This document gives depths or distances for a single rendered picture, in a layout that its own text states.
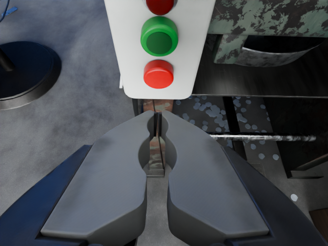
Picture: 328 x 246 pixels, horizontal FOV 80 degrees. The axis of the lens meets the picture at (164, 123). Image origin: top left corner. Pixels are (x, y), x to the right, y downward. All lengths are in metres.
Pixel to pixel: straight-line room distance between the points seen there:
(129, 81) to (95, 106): 0.65
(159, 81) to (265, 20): 0.19
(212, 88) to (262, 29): 0.21
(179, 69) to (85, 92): 0.74
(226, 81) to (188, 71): 0.33
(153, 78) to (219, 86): 0.34
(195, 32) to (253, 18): 0.16
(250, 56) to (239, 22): 0.18
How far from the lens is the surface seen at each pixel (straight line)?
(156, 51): 0.16
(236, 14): 0.30
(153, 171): 0.67
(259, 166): 0.61
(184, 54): 0.18
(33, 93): 0.96
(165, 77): 0.18
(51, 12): 1.40
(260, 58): 0.49
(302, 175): 0.83
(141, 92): 0.22
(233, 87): 0.51
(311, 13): 0.34
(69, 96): 0.92
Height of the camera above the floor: 0.68
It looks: 61 degrees down
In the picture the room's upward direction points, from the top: 4 degrees clockwise
